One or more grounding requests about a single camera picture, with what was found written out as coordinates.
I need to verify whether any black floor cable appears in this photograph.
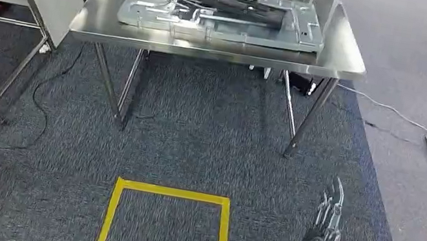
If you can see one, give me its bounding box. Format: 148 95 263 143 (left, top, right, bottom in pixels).
0 29 87 162

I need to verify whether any black plastic plate bracket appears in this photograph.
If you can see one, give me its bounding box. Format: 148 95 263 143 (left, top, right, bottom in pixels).
167 0 291 32

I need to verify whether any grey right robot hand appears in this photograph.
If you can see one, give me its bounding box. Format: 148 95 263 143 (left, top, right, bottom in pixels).
296 172 352 241

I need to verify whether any thin black cable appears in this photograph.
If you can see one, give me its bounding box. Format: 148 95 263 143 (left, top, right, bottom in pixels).
360 118 426 147

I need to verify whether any silver metal fixture tray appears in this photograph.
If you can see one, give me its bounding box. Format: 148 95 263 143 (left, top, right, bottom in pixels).
114 0 331 63

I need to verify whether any white power cable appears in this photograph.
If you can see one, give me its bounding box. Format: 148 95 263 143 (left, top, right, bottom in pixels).
330 82 427 136

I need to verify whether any stainless steel table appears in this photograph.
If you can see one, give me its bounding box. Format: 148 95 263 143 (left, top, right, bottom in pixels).
53 0 379 169

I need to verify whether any yellow floor tape square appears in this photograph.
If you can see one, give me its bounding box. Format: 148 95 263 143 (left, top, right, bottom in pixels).
94 174 240 241

